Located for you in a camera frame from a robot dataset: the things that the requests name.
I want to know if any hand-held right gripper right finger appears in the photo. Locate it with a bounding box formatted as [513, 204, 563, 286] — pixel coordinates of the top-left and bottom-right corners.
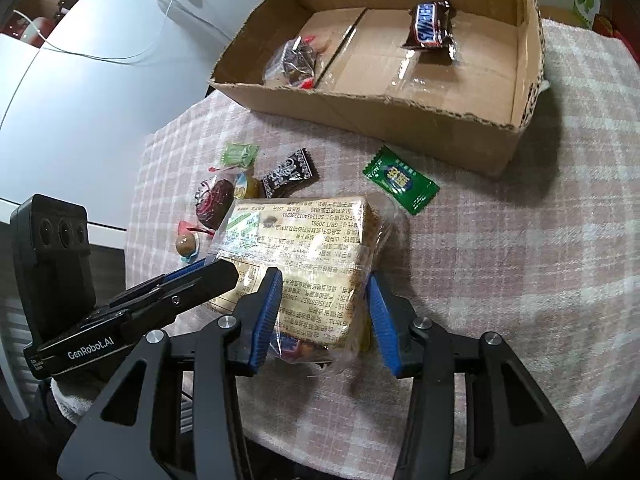
[366, 271, 588, 480]

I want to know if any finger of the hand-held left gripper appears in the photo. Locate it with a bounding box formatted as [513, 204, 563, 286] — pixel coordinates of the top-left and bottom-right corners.
[117, 260, 240, 333]
[107, 261, 211, 311]

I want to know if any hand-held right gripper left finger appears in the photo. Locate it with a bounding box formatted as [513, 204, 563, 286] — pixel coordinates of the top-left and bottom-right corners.
[56, 267, 285, 480]

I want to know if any clear-wrapped cracker pack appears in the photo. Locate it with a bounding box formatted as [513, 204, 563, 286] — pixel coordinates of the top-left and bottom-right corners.
[207, 192, 401, 366]

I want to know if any jelly cup with printed lid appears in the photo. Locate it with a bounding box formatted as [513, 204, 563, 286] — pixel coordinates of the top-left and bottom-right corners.
[234, 172, 261, 201]

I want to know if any cardboard box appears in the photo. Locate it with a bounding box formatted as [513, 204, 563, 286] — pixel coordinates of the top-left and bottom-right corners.
[207, 0, 546, 177]

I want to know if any brown round candy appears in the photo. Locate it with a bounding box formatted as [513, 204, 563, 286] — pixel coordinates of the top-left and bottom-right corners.
[175, 220, 213, 263]

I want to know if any dark red round snack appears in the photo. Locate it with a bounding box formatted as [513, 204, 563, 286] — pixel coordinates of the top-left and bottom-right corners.
[194, 172, 236, 226]

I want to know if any light green candy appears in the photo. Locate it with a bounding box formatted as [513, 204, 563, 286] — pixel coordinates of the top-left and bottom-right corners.
[221, 142, 260, 168]

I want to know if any pink plaid cloth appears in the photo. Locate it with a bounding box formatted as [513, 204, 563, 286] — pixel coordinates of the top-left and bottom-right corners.
[52, 17, 640, 466]

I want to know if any dark green sachet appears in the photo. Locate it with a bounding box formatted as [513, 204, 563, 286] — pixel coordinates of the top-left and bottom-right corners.
[362, 146, 441, 216]

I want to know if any black patterned packet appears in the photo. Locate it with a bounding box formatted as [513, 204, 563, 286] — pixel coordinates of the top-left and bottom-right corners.
[260, 148, 321, 198]

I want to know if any white desk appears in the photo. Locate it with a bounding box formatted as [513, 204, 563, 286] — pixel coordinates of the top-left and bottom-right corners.
[0, 0, 301, 251]

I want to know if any clear-wrapped dark snack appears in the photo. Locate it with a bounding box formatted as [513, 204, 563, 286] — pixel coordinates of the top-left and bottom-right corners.
[262, 35, 321, 90]

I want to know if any brown chocolate bar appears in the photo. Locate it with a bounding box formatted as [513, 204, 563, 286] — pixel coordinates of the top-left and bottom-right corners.
[402, 0, 458, 63]

